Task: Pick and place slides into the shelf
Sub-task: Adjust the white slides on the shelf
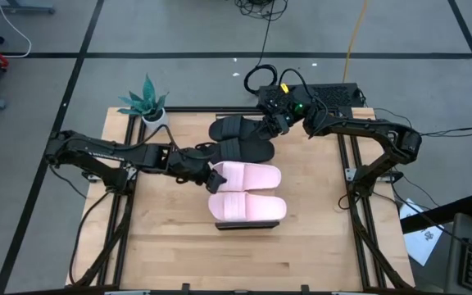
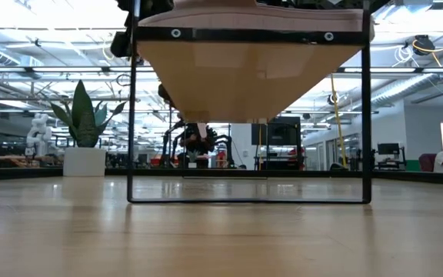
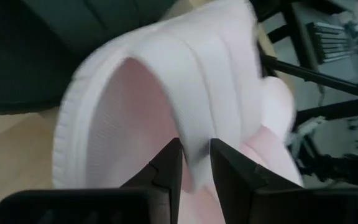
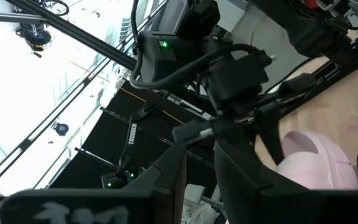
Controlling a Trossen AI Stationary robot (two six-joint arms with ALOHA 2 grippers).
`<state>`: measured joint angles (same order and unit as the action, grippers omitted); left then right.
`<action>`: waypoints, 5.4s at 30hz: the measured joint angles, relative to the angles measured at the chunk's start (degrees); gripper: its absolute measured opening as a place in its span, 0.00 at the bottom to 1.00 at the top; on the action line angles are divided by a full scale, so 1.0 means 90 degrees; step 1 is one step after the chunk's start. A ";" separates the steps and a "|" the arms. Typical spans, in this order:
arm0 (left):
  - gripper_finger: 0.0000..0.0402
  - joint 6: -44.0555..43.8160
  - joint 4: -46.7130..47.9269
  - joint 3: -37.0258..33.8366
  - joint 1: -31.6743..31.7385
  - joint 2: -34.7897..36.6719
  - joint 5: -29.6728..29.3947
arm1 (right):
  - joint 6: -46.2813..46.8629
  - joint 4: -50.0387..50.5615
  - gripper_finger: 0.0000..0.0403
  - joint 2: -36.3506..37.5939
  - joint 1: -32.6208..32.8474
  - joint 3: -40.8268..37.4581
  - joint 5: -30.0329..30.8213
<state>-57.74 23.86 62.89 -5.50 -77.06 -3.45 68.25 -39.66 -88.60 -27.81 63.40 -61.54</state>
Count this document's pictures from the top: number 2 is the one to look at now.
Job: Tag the pink foam slide sandal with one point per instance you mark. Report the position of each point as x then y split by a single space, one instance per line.
252 19

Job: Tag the white humanoid robot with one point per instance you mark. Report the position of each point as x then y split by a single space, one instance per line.
38 134

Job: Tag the black background robot arm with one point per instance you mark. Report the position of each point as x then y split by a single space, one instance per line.
167 142
227 144

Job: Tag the black monitor on stand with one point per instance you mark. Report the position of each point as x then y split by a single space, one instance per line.
388 149

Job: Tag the green low panel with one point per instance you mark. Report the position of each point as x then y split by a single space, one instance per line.
412 166

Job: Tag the dark red chair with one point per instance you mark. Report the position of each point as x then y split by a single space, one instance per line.
426 161

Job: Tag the silver ceiling air duct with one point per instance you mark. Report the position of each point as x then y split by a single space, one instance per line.
398 90

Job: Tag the black frame wooden shelf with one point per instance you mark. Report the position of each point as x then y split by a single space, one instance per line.
244 81

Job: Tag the black equipment cabinet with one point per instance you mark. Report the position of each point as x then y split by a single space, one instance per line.
283 134

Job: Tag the green snake plant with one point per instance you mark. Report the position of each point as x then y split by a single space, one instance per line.
82 115

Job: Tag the white square planter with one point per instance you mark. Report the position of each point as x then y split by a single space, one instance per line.
85 161

